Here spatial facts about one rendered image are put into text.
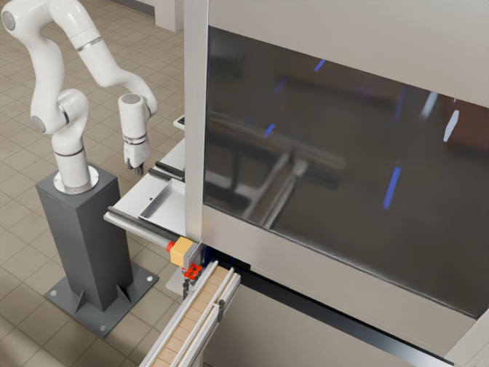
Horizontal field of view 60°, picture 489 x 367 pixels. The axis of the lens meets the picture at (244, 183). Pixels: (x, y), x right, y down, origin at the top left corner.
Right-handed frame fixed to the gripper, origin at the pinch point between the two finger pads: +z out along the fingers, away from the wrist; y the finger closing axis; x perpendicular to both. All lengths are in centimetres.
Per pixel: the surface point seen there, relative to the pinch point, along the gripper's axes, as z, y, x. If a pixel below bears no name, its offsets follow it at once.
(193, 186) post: -17.4, -12.5, -31.7
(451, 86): -72, -12, -88
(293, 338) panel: 41, -12, -76
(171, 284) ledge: 22.3, -24.8, -30.0
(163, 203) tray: 22.1, 7.2, -5.3
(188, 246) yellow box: 7.2, -17.3, -32.5
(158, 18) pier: 101, 324, 217
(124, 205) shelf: 22.3, -2.0, 8.1
